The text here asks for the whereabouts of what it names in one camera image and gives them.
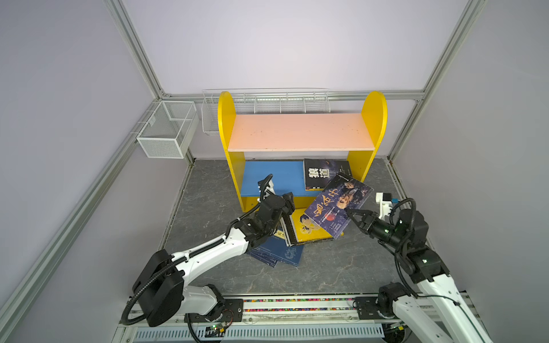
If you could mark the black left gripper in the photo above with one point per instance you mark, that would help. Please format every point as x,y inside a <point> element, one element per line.
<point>289,204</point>

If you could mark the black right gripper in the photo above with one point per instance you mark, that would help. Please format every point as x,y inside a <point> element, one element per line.
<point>369,221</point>

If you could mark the purple portrait cover book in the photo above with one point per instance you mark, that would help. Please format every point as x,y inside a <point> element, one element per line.
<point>329,209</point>

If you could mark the black wolf cover book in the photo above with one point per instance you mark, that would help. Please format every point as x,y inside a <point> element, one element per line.
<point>318,172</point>

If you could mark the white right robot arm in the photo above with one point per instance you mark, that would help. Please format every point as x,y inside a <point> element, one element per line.
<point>426,299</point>

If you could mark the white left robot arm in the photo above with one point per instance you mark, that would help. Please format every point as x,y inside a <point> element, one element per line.
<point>164,287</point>

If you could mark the top dark blue booklet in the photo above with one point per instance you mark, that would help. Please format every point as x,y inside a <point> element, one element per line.
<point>276,249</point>

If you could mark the dark blue booklet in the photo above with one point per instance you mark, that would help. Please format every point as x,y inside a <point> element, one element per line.
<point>265,257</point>
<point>276,249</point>

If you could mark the lower dark blue booklet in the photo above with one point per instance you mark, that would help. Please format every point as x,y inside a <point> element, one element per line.
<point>265,257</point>

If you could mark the yellow wooden bookshelf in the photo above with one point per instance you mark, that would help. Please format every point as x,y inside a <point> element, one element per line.
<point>359,135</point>

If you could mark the green circuit board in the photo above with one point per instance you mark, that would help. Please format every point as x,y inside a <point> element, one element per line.
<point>214,332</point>

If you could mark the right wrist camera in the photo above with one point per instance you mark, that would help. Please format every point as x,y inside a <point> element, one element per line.
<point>385,202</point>

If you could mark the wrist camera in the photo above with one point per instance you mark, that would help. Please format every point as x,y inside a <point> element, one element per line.
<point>266,187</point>
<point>385,202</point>

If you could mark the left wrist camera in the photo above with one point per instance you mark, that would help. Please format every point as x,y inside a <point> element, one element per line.
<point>266,187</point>

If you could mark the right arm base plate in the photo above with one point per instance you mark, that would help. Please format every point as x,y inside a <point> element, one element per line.
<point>371,306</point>

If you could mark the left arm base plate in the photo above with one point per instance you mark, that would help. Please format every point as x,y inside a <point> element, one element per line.
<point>228,310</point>

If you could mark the white slotted cable duct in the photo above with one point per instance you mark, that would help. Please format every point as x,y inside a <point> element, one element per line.
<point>256,332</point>

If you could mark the white wire rack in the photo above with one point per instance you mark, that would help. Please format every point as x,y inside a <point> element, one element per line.
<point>264,101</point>

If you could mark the white mesh wire basket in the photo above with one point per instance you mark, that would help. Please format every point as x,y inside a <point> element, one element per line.
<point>169,130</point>

